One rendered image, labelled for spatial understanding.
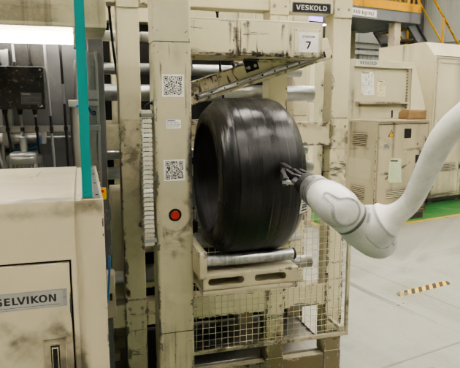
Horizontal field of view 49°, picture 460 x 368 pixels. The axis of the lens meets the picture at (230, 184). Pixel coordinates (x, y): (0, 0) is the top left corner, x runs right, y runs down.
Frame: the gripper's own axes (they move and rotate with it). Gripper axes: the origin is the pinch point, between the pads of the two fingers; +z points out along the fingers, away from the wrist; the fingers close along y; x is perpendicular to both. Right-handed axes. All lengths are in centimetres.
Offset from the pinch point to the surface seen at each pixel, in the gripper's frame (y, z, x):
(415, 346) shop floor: -125, 76, 136
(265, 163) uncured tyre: 5.6, 4.3, -1.0
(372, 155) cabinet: -265, 370, 94
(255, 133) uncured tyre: 7.3, 10.1, -9.7
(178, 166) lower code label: 30.7, 23.1, 4.2
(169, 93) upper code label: 33.3, 26.7, -20.9
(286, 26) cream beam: -20, 56, -44
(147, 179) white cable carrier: 41, 27, 9
